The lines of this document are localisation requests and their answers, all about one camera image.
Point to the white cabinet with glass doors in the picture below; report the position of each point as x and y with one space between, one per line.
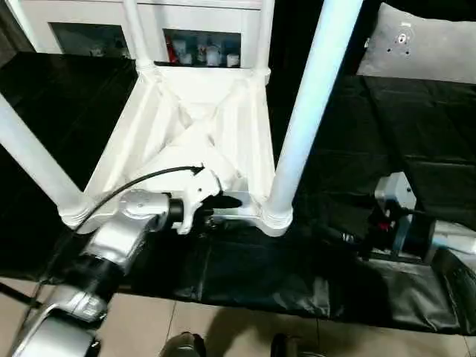
97 26

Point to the black work mat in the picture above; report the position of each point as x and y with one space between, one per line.
387 134

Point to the grey cushion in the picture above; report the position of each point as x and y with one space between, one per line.
424 44

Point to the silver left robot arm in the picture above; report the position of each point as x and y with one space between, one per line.
111 245

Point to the white plastic table leg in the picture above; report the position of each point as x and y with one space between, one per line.
33 160
264 37
312 97
137 37

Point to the white plastic table top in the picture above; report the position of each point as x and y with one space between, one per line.
193 126

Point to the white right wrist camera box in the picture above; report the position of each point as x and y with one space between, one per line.
394 195

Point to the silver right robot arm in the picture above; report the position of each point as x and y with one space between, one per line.
446 242

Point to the dark right robot foot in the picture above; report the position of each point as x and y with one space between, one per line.
294 347

